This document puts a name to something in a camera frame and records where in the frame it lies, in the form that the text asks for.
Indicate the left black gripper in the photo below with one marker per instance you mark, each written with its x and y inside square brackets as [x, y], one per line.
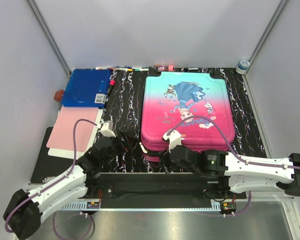
[122, 149]

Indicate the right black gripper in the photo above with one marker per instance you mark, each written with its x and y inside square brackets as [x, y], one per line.
[164, 159]

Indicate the pink teal hardshell suitcase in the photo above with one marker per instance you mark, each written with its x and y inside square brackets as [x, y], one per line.
[196, 104]

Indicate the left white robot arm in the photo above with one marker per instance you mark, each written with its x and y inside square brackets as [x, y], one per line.
[26, 210]

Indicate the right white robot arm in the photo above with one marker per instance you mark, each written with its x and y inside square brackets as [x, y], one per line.
[237, 173]

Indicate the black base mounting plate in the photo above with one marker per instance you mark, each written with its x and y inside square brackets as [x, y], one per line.
[114, 185]

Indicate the pink white board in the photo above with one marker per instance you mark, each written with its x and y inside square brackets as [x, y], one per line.
[70, 131]

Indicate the black clipboard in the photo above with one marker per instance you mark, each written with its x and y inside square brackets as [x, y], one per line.
[48, 166]

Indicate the blue folder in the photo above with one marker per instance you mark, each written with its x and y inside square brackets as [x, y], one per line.
[87, 88]

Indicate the red capped black marker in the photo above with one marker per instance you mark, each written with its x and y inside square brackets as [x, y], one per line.
[111, 87]

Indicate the brown red round object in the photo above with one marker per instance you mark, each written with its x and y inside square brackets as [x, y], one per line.
[59, 95]

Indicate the colourful marker pen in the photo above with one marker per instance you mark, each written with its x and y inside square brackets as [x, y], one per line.
[121, 68]

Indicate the teal capped marker pen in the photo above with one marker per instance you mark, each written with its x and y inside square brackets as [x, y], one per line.
[140, 69]

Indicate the black marker pen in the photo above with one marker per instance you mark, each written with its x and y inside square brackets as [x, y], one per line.
[186, 69]

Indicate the pink patterned tube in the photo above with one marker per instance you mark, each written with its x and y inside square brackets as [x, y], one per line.
[164, 68]

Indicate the blue lidded small jar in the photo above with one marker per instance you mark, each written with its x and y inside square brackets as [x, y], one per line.
[242, 66]

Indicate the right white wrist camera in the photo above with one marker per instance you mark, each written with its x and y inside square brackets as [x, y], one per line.
[173, 138]

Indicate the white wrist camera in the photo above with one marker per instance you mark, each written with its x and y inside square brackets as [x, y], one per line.
[106, 129]
[173, 138]

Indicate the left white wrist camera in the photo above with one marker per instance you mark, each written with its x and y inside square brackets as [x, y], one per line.
[106, 129]

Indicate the aluminium rail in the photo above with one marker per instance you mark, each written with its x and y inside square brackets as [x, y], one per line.
[210, 205]

